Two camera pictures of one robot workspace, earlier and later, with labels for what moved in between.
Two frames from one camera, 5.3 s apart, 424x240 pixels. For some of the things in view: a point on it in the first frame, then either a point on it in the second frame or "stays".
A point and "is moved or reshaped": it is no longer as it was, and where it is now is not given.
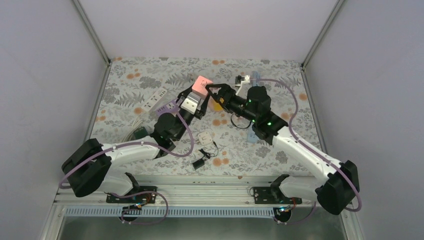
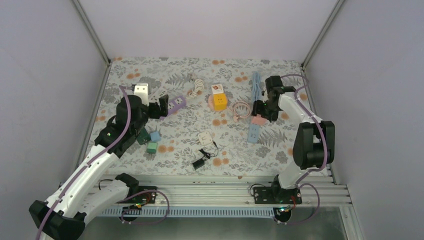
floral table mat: [205, 116] stays
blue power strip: [252, 137] stays
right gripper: [225, 89] -> [257, 109]
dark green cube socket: [141, 133] stays
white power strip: [153, 101] stays
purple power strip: [171, 107] stays
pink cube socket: [199, 87] is moved or reshaped
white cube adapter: [205, 137] stays
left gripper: [183, 95] -> [156, 113]
